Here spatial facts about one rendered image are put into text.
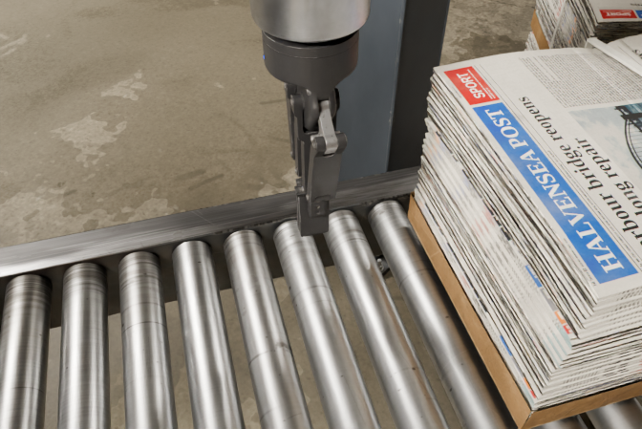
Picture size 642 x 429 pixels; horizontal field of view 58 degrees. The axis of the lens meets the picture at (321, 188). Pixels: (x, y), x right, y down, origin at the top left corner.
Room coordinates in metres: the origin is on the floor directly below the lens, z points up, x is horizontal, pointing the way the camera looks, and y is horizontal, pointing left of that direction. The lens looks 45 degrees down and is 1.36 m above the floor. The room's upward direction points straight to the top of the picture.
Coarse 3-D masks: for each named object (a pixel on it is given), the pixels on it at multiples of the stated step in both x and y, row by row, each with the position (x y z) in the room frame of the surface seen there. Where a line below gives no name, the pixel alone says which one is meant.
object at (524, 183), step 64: (448, 64) 0.51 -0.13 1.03; (512, 64) 0.50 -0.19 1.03; (576, 64) 0.51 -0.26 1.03; (448, 128) 0.45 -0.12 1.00; (512, 128) 0.40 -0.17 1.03; (576, 128) 0.40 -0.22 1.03; (640, 128) 0.41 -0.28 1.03; (448, 192) 0.44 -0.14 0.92; (512, 192) 0.34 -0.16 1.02; (576, 192) 0.33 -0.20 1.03; (640, 192) 0.32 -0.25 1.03; (448, 256) 0.41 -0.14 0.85; (512, 256) 0.33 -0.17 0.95; (576, 256) 0.26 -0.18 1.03; (640, 256) 0.26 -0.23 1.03; (512, 320) 0.30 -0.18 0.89; (576, 320) 0.24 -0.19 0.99; (640, 320) 0.24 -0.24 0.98; (576, 384) 0.25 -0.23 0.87
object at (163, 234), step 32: (288, 192) 0.56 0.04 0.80; (352, 192) 0.56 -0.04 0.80; (384, 192) 0.56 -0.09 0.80; (128, 224) 0.50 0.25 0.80; (160, 224) 0.50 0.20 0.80; (192, 224) 0.50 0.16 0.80; (224, 224) 0.50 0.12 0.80; (256, 224) 0.50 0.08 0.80; (0, 256) 0.45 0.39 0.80; (32, 256) 0.45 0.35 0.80; (64, 256) 0.45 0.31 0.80; (96, 256) 0.45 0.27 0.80; (160, 256) 0.46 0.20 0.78; (224, 256) 0.48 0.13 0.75; (320, 256) 0.52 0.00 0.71; (0, 288) 0.41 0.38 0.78; (224, 288) 0.48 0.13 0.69; (0, 320) 0.41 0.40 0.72
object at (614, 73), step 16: (576, 48) 0.54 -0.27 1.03; (624, 48) 0.54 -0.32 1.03; (592, 64) 0.51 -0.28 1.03; (608, 64) 0.51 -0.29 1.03; (640, 64) 0.51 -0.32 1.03; (608, 80) 0.48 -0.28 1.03; (624, 80) 0.48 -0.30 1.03; (640, 80) 0.48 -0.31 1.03; (624, 96) 0.46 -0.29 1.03; (640, 96) 0.46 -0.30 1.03; (640, 112) 0.43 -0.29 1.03
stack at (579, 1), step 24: (552, 0) 1.25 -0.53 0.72; (576, 0) 1.11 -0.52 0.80; (600, 0) 1.05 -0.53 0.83; (624, 0) 1.05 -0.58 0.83; (552, 24) 1.20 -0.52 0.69; (576, 24) 1.07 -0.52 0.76; (600, 24) 0.98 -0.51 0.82; (624, 24) 0.97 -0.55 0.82; (528, 48) 1.31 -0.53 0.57; (552, 48) 1.17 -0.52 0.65
